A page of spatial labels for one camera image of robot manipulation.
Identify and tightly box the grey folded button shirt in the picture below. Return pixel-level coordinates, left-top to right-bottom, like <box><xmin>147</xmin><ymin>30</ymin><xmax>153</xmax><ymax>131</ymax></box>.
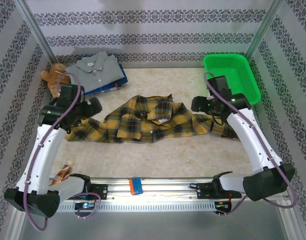
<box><xmin>65</xmin><ymin>51</ymin><xmax>126</xmax><ymax>95</ymax></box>

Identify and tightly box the green plastic basket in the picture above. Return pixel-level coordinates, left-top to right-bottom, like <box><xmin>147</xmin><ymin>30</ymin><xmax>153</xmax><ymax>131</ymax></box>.
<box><xmin>202</xmin><ymin>53</ymin><xmax>262</xmax><ymax>105</ymax></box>

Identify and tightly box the blue orange toy block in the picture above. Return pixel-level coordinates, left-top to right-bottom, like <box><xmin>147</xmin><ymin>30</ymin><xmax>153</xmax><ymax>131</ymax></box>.
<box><xmin>129</xmin><ymin>177</ymin><xmax>143</xmax><ymax>195</ymax></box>

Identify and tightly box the brown snack packet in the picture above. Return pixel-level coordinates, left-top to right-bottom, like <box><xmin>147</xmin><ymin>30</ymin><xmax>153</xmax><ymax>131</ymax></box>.
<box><xmin>50</xmin><ymin>159</ymin><xmax>75</xmax><ymax>186</ymax></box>

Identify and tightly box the yellow plaid long sleeve shirt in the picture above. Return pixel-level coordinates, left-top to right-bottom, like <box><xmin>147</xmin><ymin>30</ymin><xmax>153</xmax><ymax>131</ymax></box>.
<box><xmin>65</xmin><ymin>93</ymin><xmax>241</xmax><ymax>145</ymax></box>

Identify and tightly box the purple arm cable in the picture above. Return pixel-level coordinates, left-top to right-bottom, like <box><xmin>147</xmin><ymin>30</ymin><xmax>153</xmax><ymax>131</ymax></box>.
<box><xmin>204</xmin><ymin>71</ymin><xmax>299</xmax><ymax>217</ymax></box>
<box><xmin>22</xmin><ymin>71</ymin><xmax>102</xmax><ymax>231</ymax></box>

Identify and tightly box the slotted grey cable duct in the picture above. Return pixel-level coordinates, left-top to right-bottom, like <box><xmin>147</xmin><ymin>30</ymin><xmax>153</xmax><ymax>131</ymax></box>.
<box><xmin>56</xmin><ymin>201</ymin><xmax>216</xmax><ymax>213</ymax></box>

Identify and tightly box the aluminium frame post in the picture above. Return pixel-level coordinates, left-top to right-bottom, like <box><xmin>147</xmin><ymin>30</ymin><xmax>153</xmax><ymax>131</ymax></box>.
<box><xmin>244</xmin><ymin>0</ymin><xmax>285</xmax><ymax>60</ymax></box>
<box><xmin>14</xmin><ymin>0</ymin><xmax>60</xmax><ymax>65</ymax></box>

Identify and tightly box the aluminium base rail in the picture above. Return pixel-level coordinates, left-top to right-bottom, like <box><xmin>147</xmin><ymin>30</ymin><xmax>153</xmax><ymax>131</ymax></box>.
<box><xmin>49</xmin><ymin>176</ymin><xmax>290</xmax><ymax>202</ymax></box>

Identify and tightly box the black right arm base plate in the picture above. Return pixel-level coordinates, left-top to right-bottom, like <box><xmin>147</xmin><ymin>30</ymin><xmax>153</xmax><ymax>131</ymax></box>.
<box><xmin>196</xmin><ymin>181</ymin><xmax>234</xmax><ymax>200</ymax></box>

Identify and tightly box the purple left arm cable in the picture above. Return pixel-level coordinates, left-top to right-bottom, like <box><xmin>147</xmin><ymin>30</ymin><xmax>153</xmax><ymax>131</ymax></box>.
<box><xmin>22</xmin><ymin>71</ymin><xmax>102</xmax><ymax>231</ymax></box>

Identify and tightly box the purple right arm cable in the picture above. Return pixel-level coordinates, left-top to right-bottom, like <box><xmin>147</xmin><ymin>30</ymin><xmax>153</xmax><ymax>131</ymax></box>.
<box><xmin>204</xmin><ymin>71</ymin><xmax>299</xmax><ymax>217</ymax></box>

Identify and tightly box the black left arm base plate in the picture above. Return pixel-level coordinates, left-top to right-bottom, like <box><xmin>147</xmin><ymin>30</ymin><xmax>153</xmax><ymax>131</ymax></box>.
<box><xmin>89</xmin><ymin>183</ymin><xmax>109</xmax><ymax>201</ymax></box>

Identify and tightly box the small lit circuit board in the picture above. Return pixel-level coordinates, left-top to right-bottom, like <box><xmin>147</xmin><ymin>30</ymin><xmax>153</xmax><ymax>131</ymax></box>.
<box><xmin>215</xmin><ymin>200</ymin><xmax>233</xmax><ymax>210</ymax></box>
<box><xmin>74</xmin><ymin>201</ymin><xmax>96</xmax><ymax>210</ymax></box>

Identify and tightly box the brown teddy bear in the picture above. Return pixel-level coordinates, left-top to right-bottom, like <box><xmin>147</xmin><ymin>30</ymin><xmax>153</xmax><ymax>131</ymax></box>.
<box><xmin>40</xmin><ymin>62</ymin><xmax>71</xmax><ymax>98</ymax></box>

